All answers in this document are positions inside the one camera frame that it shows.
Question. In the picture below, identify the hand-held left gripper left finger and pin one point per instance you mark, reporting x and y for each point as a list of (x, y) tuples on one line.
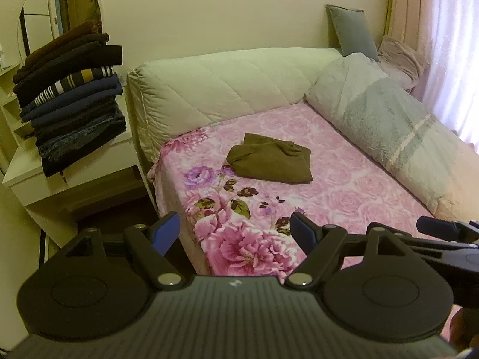
[(164, 232)]

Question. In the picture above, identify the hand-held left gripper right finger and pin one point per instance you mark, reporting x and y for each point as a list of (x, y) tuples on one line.
[(301, 232)]

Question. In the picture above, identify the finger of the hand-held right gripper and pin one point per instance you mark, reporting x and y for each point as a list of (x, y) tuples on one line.
[(436, 225), (441, 246)]

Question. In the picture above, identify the olive long-sleeve sweater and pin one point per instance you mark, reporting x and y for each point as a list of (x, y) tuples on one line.
[(269, 159)]

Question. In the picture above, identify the stack of dark folded clothes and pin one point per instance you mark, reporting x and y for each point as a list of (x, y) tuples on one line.
[(71, 101)]

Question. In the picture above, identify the pink floral blanket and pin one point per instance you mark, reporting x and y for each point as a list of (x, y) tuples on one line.
[(336, 179)]

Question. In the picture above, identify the grey and pink folded duvet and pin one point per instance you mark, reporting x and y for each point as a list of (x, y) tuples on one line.
[(393, 127)]

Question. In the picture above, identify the white dressing table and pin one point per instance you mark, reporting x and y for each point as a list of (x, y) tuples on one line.
[(41, 183)]

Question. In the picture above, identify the cream quilted headboard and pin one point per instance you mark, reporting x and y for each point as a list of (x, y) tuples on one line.
[(224, 82)]

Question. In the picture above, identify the lilac pillow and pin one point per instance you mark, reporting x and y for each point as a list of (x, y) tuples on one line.
[(398, 60)]

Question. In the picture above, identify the pink curtain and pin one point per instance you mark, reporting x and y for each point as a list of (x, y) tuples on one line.
[(441, 37)]

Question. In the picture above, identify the grey pillow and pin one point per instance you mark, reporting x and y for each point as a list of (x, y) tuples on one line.
[(353, 31)]

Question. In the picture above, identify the oval mirror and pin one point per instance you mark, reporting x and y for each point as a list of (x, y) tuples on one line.
[(45, 15)]

